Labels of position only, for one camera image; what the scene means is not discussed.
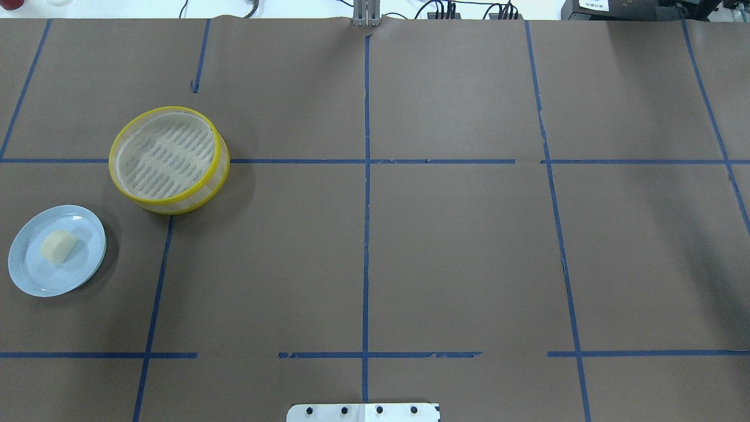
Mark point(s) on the pale white bun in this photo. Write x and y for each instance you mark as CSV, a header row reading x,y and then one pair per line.
x,y
58,245

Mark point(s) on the yellow round steamer basket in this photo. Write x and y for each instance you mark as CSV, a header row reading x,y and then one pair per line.
x,y
170,160

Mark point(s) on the black device box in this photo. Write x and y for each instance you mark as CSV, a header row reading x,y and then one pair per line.
x,y
643,11

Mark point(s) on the light blue plate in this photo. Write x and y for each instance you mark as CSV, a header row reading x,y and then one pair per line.
x,y
35,276

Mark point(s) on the red cylinder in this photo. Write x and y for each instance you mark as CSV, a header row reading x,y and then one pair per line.
x,y
10,5

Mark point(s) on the silver aluminium frame post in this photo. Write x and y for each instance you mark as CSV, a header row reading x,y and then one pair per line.
x,y
366,13

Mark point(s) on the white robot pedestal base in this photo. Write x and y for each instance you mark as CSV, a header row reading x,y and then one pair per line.
x,y
364,412

